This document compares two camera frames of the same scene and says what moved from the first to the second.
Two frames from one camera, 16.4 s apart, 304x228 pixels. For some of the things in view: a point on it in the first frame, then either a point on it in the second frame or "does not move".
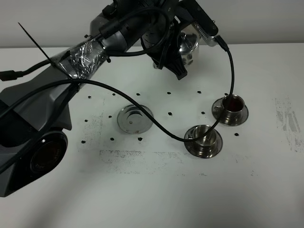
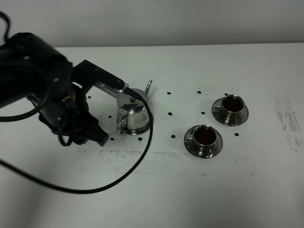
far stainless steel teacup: x=232 y=107 does not move
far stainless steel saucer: x=216 y=112 does not move
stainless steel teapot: x=188 y=42 to x=132 y=117
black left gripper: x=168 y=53 to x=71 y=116
